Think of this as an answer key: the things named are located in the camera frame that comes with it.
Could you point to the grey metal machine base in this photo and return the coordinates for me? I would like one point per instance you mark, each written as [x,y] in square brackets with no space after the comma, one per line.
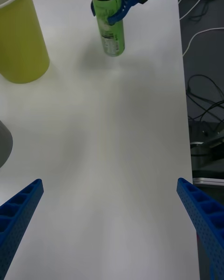
[205,149]

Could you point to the grey plastic bin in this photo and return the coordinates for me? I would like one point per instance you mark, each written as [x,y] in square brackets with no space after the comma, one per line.
[4,144]

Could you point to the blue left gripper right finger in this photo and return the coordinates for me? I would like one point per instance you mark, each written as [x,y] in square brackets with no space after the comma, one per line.
[205,226]

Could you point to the green bottle taped black cap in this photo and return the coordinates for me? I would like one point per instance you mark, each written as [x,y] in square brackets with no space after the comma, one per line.
[112,39]

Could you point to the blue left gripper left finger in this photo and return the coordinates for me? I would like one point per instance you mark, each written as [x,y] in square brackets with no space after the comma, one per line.
[21,214]

